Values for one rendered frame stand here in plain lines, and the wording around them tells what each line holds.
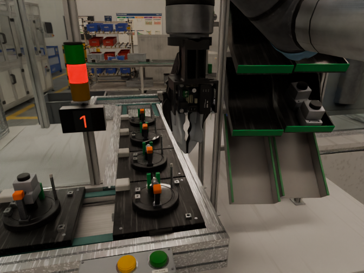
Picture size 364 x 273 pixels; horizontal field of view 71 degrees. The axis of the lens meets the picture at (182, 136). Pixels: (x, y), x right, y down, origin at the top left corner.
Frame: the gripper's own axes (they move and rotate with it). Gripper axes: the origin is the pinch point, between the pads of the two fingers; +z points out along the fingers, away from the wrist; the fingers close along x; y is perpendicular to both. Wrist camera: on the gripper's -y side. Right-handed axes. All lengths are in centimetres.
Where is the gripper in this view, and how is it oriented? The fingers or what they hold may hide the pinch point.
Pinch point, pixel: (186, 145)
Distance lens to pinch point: 50.5
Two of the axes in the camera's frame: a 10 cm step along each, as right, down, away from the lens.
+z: 0.0, 9.3, 3.8
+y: 1.9, 3.7, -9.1
